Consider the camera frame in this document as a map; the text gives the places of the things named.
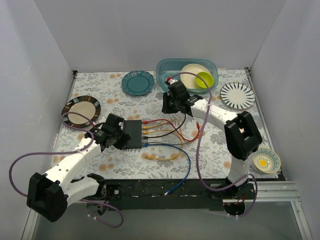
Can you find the cream plate in tub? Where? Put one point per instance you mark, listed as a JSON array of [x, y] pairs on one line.
[[188, 79]]

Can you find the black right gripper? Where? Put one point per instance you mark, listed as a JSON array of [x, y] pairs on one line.
[[166, 106]]

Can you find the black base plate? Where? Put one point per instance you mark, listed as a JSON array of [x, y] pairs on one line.
[[163, 194]]

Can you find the lime green bowl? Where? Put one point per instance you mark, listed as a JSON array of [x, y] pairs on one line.
[[204, 80]]

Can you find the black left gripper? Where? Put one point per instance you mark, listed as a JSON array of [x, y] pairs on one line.
[[122, 136]]

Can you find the aluminium frame rail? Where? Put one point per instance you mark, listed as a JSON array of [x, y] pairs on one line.
[[277, 215]]

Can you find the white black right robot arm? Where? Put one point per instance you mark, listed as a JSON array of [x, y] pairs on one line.
[[241, 132]]

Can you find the brown rimmed cream plate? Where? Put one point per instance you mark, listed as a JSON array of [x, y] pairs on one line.
[[80, 111]]

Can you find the blue transparent plastic tub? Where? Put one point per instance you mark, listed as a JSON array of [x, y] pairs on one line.
[[180, 69]]

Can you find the yellow flower patterned bowl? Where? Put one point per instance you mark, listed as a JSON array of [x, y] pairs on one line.
[[266, 160]]

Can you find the black network switch box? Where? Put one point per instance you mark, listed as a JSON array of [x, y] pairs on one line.
[[134, 129]]

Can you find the white plate blue stripes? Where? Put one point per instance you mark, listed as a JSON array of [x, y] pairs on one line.
[[237, 95]]

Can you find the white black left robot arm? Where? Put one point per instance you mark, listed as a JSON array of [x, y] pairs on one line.
[[50, 193]]

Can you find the teal scalloped plate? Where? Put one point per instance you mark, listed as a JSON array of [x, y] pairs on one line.
[[137, 83]]

